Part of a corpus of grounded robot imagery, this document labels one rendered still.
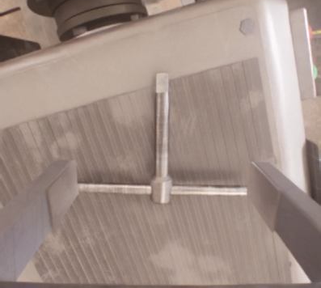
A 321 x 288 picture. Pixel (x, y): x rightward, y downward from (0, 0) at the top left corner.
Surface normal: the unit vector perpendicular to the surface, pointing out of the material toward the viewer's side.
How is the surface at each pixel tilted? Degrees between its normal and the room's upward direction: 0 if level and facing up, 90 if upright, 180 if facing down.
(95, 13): 3
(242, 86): 0
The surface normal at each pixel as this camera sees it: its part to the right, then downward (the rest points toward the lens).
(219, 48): 0.00, 0.25
